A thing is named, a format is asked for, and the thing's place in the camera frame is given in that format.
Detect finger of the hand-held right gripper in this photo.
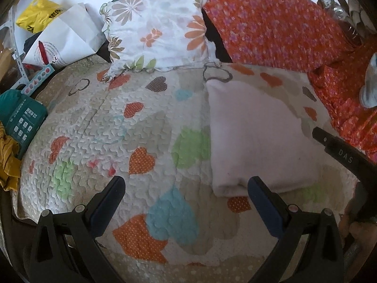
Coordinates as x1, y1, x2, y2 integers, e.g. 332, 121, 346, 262
311, 126, 377, 183

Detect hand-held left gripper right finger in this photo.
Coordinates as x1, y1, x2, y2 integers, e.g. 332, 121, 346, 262
247, 176, 345, 283

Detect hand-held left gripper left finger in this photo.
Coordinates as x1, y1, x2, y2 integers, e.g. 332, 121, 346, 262
29, 176, 126, 283

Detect white towel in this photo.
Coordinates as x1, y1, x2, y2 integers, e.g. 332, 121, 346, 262
205, 79, 325, 198

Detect person's right hand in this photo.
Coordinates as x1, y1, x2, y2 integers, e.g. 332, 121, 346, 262
338, 202, 377, 255

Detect white and blue cloth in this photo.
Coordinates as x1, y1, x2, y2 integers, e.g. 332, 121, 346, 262
359, 52, 377, 108

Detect heart patterned quilt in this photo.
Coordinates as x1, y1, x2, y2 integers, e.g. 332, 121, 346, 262
12, 55, 361, 283

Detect yellow cloth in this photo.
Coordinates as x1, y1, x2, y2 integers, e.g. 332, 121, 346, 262
0, 121, 22, 191

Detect teal package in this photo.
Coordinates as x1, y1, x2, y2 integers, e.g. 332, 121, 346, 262
0, 90, 48, 160

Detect orange floral blanket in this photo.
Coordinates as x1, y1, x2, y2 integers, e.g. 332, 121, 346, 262
203, 0, 377, 163

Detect strip with coloured dots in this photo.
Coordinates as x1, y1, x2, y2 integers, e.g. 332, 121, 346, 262
21, 64, 56, 95

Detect white paper bag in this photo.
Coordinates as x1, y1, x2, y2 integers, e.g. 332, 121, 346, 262
22, 3, 104, 69

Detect white perforated strip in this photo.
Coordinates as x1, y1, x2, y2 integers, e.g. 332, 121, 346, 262
7, 8, 29, 83

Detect white floral pillow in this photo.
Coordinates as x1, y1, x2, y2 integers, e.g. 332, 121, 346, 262
99, 0, 220, 79

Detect yellow plastic bag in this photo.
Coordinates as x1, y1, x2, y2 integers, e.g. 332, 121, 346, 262
16, 0, 64, 35

